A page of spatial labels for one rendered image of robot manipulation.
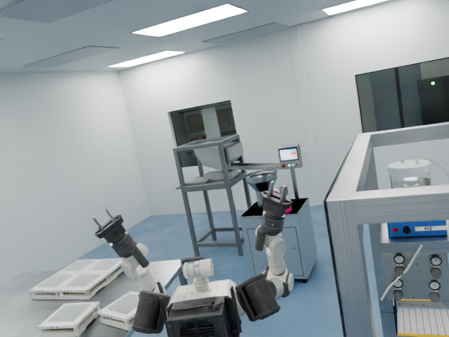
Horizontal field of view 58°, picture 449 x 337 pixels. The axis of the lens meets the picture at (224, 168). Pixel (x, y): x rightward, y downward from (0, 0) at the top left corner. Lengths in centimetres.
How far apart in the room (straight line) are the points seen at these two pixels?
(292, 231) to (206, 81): 378
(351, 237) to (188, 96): 656
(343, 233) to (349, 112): 564
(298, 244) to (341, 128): 284
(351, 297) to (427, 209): 26
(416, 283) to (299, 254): 262
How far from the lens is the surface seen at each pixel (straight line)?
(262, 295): 157
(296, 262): 428
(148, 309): 166
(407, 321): 202
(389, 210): 92
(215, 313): 146
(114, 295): 282
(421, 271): 170
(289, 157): 435
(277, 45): 674
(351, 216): 93
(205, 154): 516
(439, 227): 168
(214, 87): 712
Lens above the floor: 197
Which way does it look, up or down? 9 degrees down
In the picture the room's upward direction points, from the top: 11 degrees counter-clockwise
